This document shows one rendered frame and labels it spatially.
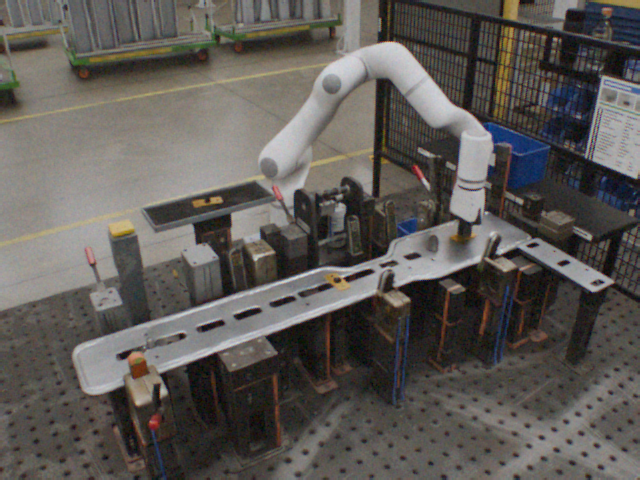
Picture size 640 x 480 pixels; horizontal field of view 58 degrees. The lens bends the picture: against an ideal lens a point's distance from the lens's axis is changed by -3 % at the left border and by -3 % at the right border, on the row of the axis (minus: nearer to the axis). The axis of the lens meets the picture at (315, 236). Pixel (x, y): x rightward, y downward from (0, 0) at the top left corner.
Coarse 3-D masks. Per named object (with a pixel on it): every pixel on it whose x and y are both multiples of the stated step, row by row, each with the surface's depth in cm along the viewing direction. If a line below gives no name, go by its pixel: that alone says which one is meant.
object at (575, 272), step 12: (540, 240) 182; (528, 252) 176; (540, 252) 176; (552, 252) 176; (540, 264) 172; (552, 264) 170; (576, 264) 170; (564, 276) 166; (576, 276) 165; (588, 276) 165; (600, 276) 165; (588, 288) 160; (600, 288) 160
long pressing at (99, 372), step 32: (448, 224) 191; (384, 256) 175; (448, 256) 175; (480, 256) 175; (256, 288) 161; (288, 288) 162; (352, 288) 161; (160, 320) 149; (192, 320) 150; (224, 320) 150; (256, 320) 150; (288, 320) 150; (96, 352) 139; (160, 352) 139; (192, 352) 139; (96, 384) 130
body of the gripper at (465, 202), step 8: (456, 184) 177; (456, 192) 177; (464, 192) 174; (472, 192) 172; (480, 192) 172; (456, 200) 178; (464, 200) 175; (472, 200) 172; (480, 200) 173; (456, 208) 179; (464, 208) 176; (472, 208) 173; (480, 208) 175; (464, 216) 177; (472, 216) 174
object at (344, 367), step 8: (328, 288) 166; (336, 312) 167; (344, 312) 169; (336, 320) 168; (336, 328) 170; (336, 336) 171; (336, 344) 173; (336, 352) 175; (336, 360) 178; (344, 360) 180; (336, 368) 177; (344, 368) 177; (352, 368) 176
